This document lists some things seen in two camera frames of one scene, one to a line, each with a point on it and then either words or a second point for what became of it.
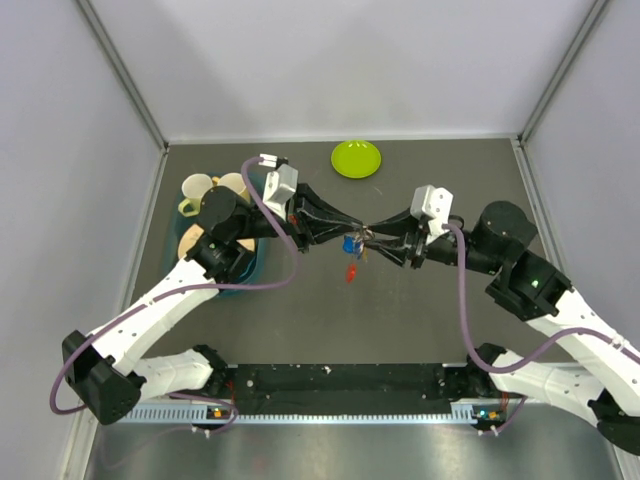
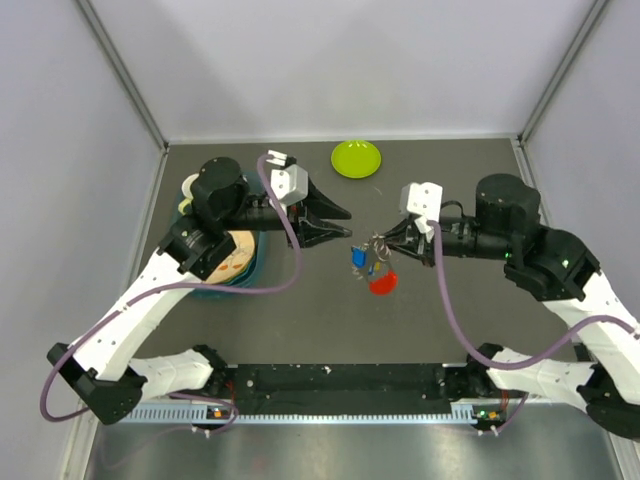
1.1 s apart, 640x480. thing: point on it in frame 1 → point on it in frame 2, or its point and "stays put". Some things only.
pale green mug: x=193 y=188 stays put
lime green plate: x=356 y=159 stays put
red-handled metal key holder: x=351 y=272 → x=382 y=279
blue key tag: x=351 y=246 → x=359 y=257
